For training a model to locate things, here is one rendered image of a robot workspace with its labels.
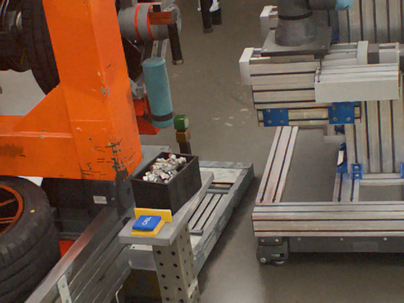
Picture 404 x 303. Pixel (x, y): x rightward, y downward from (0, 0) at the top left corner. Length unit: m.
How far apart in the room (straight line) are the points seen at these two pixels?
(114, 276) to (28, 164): 0.48
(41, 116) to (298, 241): 1.01
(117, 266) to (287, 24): 1.00
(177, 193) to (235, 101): 1.99
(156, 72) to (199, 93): 1.67
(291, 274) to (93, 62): 1.08
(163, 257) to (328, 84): 0.77
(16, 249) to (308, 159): 1.33
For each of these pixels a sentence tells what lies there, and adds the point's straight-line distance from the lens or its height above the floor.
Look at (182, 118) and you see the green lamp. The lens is 2.74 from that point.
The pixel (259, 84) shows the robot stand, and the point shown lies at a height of 0.69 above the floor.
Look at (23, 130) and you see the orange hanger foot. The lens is 2.82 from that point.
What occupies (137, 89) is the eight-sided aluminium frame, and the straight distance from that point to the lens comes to 3.15.
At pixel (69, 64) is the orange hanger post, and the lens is 2.60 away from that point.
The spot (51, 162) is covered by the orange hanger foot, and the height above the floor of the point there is 0.58.
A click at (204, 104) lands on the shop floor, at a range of 4.55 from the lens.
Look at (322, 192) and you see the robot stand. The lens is 3.12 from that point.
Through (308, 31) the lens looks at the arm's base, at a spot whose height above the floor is 0.85.
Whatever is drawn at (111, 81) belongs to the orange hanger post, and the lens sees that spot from 2.60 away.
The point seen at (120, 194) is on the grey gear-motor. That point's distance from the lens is 3.02.
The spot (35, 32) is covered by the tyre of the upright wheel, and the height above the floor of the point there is 0.93.
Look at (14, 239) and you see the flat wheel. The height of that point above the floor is 0.50.
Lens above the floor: 1.74
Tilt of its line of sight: 25 degrees down
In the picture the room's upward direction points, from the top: 8 degrees counter-clockwise
